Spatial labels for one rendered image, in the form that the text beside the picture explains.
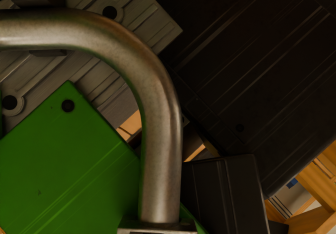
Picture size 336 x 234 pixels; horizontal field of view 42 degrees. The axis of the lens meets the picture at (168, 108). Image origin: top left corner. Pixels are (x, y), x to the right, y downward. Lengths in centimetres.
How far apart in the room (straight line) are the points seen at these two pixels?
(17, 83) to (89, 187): 11
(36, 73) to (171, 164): 14
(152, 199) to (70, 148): 8
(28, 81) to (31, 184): 8
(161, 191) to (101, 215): 6
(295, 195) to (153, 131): 933
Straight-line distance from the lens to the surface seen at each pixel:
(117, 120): 101
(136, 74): 31
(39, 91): 38
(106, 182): 35
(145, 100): 31
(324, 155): 113
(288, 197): 958
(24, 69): 38
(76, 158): 35
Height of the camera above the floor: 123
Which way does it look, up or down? 16 degrees down
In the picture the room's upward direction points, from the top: 138 degrees clockwise
